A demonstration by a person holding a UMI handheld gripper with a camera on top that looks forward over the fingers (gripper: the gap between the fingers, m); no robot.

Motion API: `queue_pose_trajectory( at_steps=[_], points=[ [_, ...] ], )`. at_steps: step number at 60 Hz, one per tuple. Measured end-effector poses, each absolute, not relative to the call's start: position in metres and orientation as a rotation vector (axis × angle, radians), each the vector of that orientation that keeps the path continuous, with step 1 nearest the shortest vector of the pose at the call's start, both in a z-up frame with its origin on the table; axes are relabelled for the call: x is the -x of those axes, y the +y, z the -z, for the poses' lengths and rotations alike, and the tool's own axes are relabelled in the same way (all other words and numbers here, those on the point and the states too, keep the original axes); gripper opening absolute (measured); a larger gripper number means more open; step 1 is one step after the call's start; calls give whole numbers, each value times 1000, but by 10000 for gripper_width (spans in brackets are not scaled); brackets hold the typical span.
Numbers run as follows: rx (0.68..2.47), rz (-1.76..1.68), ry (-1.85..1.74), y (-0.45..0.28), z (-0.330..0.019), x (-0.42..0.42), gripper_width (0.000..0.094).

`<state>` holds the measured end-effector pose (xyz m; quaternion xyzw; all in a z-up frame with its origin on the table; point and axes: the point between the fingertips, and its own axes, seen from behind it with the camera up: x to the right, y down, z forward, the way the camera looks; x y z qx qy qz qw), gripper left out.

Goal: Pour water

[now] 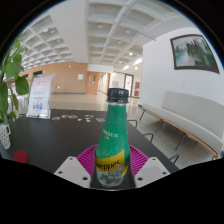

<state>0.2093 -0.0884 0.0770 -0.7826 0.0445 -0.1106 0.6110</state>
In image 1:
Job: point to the framed landscape painting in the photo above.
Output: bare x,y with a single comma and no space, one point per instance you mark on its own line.
193,53

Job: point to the green plastic drink bottle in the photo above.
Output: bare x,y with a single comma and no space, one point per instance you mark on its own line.
112,133

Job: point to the blue rectangular sticker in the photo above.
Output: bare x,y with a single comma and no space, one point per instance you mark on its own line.
100,119

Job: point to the potted green leafy plant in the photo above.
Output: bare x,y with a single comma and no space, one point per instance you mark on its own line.
10,70

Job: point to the round white sticker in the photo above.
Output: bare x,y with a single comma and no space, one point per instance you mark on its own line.
88,116

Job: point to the long white wall bench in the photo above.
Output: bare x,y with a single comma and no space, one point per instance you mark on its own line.
193,116

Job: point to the round pink sticker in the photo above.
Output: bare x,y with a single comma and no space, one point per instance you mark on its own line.
65,116

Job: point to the dark-framed glass door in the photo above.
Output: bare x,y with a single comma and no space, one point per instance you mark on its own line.
128,85

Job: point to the acrylic table sign stand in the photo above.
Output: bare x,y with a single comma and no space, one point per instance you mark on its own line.
40,96

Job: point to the recessed ceiling lights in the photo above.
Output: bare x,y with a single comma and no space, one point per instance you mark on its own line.
100,26

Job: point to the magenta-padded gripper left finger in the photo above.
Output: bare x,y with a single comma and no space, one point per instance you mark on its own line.
71,170

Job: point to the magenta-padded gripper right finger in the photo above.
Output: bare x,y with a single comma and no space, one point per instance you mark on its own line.
151,170

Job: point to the round green sticker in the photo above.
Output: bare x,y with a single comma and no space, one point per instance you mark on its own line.
56,118

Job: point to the round yellow sticker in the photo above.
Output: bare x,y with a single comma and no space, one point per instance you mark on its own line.
73,117

